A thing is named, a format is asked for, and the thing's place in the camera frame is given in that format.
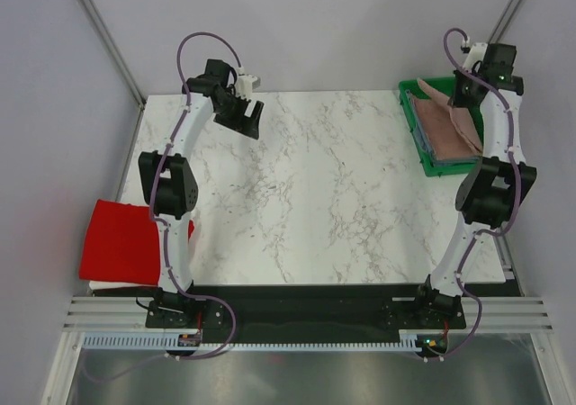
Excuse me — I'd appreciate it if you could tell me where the right aluminium corner post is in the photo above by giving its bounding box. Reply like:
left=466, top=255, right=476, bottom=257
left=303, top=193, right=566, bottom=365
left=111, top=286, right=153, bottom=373
left=488, top=0, right=525, bottom=43

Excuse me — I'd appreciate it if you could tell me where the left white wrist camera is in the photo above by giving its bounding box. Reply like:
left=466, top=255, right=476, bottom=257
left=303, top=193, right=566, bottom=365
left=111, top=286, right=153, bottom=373
left=235, top=74, right=261, bottom=100

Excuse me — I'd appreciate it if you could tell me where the grey blue folded shirt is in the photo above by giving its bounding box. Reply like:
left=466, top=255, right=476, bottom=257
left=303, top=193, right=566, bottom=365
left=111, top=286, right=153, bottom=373
left=407, top=92, right=476, bottom=167

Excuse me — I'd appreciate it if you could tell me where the left aluminium corner post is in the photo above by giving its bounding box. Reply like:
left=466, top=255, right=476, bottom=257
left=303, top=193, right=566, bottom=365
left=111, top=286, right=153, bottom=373
left=77, top=0, right=146, bottom=111

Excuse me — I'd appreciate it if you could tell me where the aluminium front rail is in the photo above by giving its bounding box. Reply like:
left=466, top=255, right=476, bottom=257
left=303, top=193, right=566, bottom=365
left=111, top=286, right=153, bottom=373
left=63, top=297, right=553, bottom=334

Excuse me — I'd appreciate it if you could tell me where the aluminium corner post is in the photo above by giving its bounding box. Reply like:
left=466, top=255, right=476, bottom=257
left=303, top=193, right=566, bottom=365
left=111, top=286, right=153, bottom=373
left=77, top=0, right=146, bottom=111
left=488, top=0, right=525, bottom=43

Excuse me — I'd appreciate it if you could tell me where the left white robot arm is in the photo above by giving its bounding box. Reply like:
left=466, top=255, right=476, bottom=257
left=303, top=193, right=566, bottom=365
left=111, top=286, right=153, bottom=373
left=138, top=59, right=264, bottom=329

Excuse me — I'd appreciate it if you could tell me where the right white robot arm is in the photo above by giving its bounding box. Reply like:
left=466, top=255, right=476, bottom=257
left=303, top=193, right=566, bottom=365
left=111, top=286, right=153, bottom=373
left=411, top=38, right=537, bottom=328

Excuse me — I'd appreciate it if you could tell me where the red folded t shirt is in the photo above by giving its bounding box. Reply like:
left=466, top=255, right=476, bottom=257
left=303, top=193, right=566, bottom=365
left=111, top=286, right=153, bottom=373
left=78, top=199, right=196, bottom=286

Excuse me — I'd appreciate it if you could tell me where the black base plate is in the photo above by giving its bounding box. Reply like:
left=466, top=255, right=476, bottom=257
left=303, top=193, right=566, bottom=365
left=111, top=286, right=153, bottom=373
left=172, top=284, right=466, bottom=343

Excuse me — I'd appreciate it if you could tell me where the light blue cable duct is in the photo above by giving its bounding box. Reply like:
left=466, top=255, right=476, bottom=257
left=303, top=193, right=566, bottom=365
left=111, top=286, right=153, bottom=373
left=82, top=332, right=422, bottom=352

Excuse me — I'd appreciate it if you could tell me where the pink t shirt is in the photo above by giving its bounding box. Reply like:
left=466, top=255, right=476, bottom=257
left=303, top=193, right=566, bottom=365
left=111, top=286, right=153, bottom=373
left=411, top=78, right=483, bottom=162

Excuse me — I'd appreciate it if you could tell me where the green plastic bin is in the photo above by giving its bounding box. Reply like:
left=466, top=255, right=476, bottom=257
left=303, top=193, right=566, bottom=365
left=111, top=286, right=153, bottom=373
left=399, top=76, right=483, bottom=177

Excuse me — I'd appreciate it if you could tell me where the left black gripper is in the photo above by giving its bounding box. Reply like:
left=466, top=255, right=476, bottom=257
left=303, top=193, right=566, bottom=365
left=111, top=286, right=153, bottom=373
left=215, top=90, right=264, bottom=141

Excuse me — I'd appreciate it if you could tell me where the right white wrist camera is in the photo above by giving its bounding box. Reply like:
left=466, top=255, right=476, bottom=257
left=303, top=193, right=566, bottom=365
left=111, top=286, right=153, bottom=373
left=462, top=42, right=488, bottom=72

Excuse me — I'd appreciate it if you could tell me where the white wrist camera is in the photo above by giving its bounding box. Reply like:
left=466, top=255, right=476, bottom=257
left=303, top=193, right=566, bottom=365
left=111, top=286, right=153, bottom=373
left=462, top=42, right=488, bottom=72
left=235, top=74, right=261, bottom=100

